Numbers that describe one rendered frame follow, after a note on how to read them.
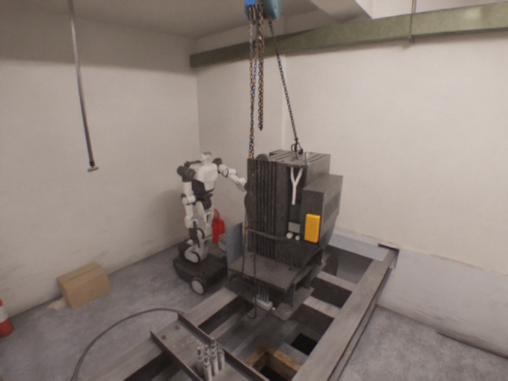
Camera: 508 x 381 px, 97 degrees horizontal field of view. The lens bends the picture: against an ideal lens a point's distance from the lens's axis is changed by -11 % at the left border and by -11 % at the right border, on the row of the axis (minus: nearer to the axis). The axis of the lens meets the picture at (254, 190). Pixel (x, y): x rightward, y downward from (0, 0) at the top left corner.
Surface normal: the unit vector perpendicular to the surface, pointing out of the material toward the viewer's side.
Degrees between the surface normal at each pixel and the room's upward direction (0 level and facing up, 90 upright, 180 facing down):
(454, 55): 90
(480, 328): 90
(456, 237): 90
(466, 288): 90
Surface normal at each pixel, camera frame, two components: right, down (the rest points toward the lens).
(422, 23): -0.63, 0.23
